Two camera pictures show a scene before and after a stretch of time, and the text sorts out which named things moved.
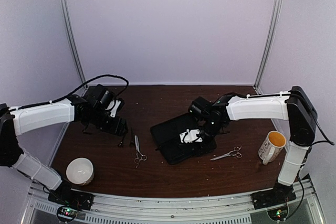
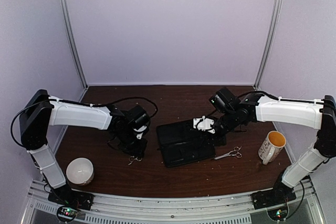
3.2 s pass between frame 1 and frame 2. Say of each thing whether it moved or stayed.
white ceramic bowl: stayed
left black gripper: moved
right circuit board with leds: stayed
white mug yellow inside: stayed
